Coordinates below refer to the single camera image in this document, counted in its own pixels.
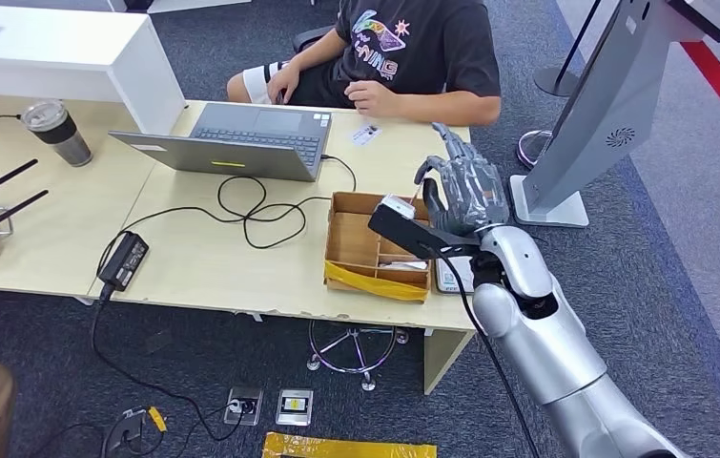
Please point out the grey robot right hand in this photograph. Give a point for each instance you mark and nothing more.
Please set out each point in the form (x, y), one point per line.
(473, 196)

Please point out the person's right hand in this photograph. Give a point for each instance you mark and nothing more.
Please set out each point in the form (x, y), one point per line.
(283, 82)

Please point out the person's left hand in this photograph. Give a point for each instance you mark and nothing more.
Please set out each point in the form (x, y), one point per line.
(372, 98)

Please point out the white ID card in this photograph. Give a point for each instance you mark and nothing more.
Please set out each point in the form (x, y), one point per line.
(366, 135)

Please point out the white room key card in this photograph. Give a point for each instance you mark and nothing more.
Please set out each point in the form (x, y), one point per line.
(419, 191)
(407, 265)

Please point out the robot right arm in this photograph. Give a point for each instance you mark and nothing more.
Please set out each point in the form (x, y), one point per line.
(555, 360)

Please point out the person's left forearm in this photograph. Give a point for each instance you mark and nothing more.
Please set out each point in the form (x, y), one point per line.
(448, 110)

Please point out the person's right forearm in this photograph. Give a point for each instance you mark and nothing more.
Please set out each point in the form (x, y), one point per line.
(318, 54)

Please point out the person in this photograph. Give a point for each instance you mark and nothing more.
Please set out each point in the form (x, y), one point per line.
(423, 57)

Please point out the white card reader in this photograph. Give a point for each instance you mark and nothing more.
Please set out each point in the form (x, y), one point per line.
(451, 281)

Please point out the black office chair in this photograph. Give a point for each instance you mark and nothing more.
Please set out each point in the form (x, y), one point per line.
(306, 39)

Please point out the chrome round base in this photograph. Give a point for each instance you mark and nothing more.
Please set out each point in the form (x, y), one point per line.
(527, 153)

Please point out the grey laptop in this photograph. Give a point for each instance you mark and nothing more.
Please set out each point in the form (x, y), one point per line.
(239, 156)

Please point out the yellow sticker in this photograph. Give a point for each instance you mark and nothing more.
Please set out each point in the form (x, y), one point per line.
(228, 164)

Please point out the cardboard organizer box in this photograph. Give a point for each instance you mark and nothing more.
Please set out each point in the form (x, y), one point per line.
(350, 240)

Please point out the dark stanchion with base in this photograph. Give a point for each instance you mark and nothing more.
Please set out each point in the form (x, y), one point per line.
(552, 82)

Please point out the grey kiosk stand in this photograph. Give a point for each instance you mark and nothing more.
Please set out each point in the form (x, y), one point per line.
(612, 101)

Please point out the beige desk leg panel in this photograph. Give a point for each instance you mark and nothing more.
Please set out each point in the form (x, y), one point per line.
(442, 363)

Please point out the chrome stool base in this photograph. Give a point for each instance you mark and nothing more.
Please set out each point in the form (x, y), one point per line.
(368, 384)

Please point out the tumbler with clear lid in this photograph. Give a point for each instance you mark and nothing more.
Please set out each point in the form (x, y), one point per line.
(62, 138)

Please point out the white desk shelf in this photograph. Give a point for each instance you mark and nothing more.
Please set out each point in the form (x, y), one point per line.
(50, 52)

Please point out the black power adapter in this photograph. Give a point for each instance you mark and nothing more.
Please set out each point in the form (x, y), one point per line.
(123, 260)

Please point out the silver closed socket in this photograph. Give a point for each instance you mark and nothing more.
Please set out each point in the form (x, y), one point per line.
(294, 418)

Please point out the silver socket with plug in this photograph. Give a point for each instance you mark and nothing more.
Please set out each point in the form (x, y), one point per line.
(256, 416)

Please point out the grey clip with yellow tag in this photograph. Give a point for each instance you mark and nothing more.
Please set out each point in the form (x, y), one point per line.
(157, 419)

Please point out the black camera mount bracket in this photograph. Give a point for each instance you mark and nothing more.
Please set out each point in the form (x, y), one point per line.
(410, 237)

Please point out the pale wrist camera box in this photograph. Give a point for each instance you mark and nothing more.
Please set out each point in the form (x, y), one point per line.
(397, 207)

